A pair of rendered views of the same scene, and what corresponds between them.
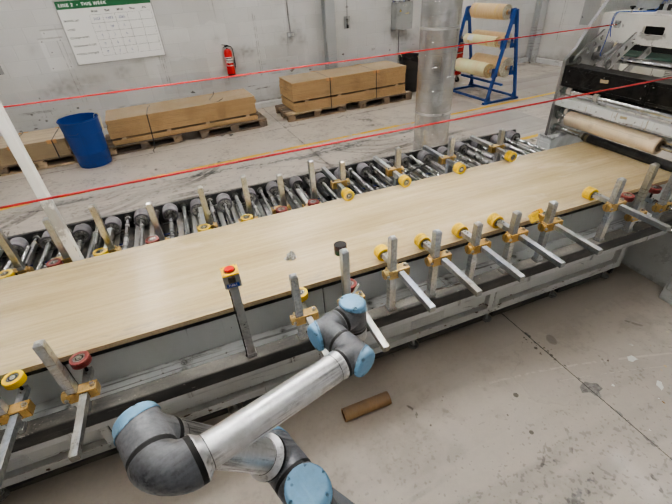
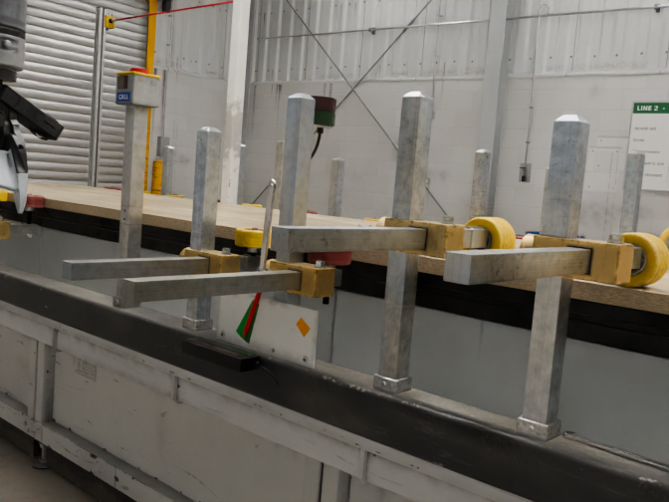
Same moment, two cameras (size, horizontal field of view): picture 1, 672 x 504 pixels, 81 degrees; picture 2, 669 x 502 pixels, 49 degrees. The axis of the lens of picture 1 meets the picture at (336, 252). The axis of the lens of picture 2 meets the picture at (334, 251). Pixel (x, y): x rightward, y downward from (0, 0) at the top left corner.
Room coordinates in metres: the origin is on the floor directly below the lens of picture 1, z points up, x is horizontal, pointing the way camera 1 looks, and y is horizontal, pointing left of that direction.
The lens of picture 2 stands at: (0.89, -1.20, 1.02)
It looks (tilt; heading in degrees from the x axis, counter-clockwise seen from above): 5 degrees down; 60
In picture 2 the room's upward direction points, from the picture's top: 5 degrees clockwise
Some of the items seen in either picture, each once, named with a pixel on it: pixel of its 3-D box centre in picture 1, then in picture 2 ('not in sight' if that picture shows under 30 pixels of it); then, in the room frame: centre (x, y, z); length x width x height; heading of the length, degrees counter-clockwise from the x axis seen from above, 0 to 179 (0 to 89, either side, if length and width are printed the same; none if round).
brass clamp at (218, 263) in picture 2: (304, 316); (208, 263); (1.38, 0.18, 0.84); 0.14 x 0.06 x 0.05; 109
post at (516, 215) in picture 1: (508, 247); not in sight; (1.78, -0.98, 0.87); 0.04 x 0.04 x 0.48; 19
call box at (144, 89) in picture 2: (231, 277); (137, 92); (1.29, 0.44, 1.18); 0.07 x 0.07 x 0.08; 19
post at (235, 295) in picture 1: (242, 321); (130, 207); (1.29, 0.45, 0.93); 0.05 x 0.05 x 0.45; 19
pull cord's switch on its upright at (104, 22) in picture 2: not in sight; (101, 117); (1.67, 2.75, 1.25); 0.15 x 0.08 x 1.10; 109
